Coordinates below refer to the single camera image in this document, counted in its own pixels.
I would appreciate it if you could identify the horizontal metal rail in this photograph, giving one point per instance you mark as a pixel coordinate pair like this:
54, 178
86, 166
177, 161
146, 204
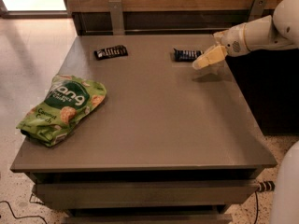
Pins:
155, 31

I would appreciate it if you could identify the grey drawer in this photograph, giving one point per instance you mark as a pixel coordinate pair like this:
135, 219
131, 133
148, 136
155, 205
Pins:
144, 194
171, 219

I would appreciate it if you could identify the black snack bar wrapper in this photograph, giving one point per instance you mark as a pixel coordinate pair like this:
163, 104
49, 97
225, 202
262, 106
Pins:
112, 52

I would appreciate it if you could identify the blue rxbar blueberry bar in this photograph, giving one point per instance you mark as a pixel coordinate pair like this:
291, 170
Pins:
186, 55

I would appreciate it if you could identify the grey drawer cabinet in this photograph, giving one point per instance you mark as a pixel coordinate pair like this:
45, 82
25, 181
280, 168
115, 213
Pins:
161, 121

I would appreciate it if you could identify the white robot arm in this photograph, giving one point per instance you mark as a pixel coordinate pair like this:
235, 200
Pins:
278, 31

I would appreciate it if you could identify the lower grey drawer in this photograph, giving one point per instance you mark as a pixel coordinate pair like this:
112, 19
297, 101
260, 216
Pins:
171, 219

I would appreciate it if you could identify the upper grey drawer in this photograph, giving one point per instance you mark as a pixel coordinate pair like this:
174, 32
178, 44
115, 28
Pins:
144, 194

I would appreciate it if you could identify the striped power plug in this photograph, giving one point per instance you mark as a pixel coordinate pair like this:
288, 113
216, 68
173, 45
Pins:
266, 186

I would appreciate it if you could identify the left metal bracket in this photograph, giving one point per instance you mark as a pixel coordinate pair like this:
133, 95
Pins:
116, 15

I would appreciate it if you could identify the green rice chip bag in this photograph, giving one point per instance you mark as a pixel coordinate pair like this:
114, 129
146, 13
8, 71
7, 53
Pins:
69, 100

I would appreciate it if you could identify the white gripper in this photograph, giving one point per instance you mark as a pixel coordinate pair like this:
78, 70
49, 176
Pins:
234, 43

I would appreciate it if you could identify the metal bracket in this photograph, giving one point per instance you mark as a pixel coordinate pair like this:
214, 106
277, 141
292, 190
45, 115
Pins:
116, 15
256, 9

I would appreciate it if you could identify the right metal bracket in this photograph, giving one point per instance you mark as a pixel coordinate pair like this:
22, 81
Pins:
256, 9

